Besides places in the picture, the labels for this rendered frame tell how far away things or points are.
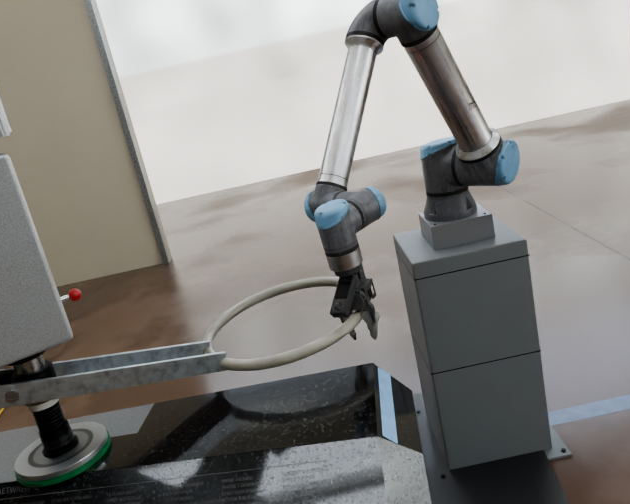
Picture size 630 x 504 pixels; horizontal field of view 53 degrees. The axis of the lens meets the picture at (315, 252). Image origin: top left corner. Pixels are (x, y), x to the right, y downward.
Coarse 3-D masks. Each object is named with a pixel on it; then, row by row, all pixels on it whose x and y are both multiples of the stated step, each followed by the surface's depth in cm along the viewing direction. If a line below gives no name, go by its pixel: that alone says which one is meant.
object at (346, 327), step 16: (272, 288) 199; (288, 288) 198; (304, 288) 198; (240, 304) 195; (224, 320) 189; (352, 320) 163; (208, 336) 179; (336, 336) 158; (208, 352) 169; (288, 352) 156; (304, 352) 155; (224, 368) 162; (240, 368) 158; (256, 368) 157
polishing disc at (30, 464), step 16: (80, 432) 155; (96, 432) 153; (32, 448) 153; (80, 448) 148; (96, 448) 146; (16, 464) 147; (32, 464) 145; (48, 464) 144; (64, 464) 142; (80, 464) 143; (32, 480) 141
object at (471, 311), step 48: (480, 240) 221; (432, 288) 216; (480, 288) 217; (528, 288) 218; (432, 336) 221; (480, 336) 222; (528, 336) 223; (432, 384) 229; (480, 384) 227; (528, 384) 228; (480, 432) 233; (528, 432) 234
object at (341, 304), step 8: (344, 280) 163; (352, 280) 162; (336, 288) 163; (344, 288) 161; (352, 288) 161; (336, 296) 161; (344, 296) 160; (352, 296) 161; (336, 304) 159; (344, 304) 158; (336, 312) 158; (344, 312) 157
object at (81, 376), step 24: (72, 360) 154; (96, 360) 157; (120, 360) 160; (144, 360) 163; (168, 360) 155; (192, 360) 158; (216, 360) 162; (24, 384) 138; (48, 384) 141; (72, 384) 144; (96, 384) 146; (120, 384) 149; (0, 408) 136
